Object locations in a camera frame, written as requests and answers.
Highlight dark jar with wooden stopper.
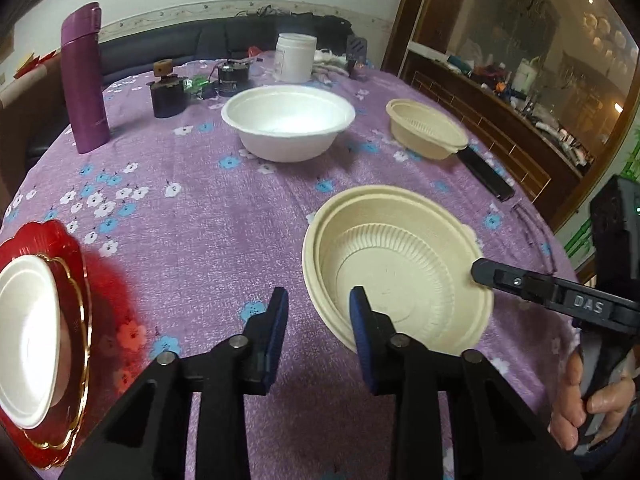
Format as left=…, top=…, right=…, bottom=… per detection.
left=146, top=60, right=190, bottom=119

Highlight small cream plastic bowl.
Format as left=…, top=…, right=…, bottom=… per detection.
left=386, top=98, right=471, bottom=161

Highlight purple thermos bottle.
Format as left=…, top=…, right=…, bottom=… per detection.
left=61, top=2, right=111, bottom=155

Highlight person's right hand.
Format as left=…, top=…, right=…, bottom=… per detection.
left=547, top=347, right=640, bottom=453

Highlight black remote control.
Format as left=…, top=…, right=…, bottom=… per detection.
left=457, top=146, right=516, bottom=203

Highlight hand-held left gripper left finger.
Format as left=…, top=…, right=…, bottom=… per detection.
left=60, top=286, right=291, bottom=480

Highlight large cream plastic bowl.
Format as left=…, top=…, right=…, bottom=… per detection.
left=301, top=185, right=496, bottom=356

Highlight black perforated metal bracket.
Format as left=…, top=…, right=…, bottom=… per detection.
left=346, top=36, right=370, bottom=81

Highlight wooden glass display cabinet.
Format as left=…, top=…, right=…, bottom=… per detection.
left=382, top=0, right=640, bottom=233

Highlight black leather sofa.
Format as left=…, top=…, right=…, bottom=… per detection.
left=97, top=12, right=353, bottom=88

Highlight small red glass plate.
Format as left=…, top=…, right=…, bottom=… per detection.
left=10, top=256, right=93, bottom=453

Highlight large red glass plate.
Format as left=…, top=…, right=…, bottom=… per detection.
left=0, top=219, right=96, bottom=471

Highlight white plastic jar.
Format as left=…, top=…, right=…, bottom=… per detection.
left=274, top=33, right=318, bottom=83

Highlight brown armchair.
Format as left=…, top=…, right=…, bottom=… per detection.
left=0, top=57, right=76, bottom=201

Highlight red box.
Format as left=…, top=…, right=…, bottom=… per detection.
left=12, top=51, right=61, bottom=80

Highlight white paper bowl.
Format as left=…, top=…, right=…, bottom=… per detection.
left=220, top=85, right=357, bottom=163
left=0, top=255, right=66, bottom=430

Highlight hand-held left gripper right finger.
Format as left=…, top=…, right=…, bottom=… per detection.
left=349, top=286, right=583, bottom=480

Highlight black battery block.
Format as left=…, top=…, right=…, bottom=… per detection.
left=216, top=60, right=251, bottom=98

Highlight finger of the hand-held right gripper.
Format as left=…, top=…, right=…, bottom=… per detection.
left=470, top=257, right=566, bottom=313

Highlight white cloth gloves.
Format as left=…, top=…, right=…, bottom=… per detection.
left=312, top=47, right=351, bottom=81

